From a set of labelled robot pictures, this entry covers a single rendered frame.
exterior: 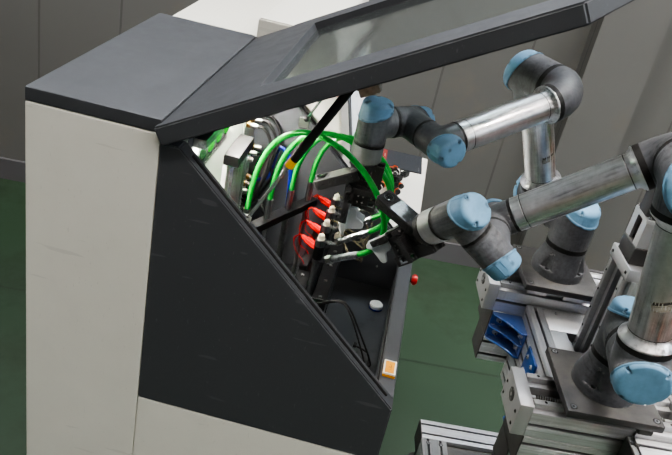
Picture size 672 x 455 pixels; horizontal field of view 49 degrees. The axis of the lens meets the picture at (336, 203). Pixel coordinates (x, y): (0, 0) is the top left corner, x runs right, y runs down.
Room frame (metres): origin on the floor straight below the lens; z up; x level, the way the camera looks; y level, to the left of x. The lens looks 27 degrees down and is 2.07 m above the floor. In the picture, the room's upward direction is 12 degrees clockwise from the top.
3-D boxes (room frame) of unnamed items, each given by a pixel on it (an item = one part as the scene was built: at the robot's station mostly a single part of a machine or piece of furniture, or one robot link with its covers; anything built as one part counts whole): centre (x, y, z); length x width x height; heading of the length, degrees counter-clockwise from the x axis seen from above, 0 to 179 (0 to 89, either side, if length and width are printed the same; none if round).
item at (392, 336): (1.61, -0.22, 0.87); 0.62 x 0.04 x 0.16; 176
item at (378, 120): (1.62, -0.05, 1.47); 0.09 x 0.08 x 0.11; 125
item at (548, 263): (1.89, -0.67, 1.09); 0.15 x 0.15 x 0.10
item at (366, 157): (1.62, -0.05, 1.39); 0.08 x 0.08 x 0.05
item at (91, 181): (2.00, 0.45, 0.75); 1.40 x 0.28 x 1.50; 176
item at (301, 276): (1.74, 0.01, 0.91); 0.34 x 0.10 x 0.15; 176
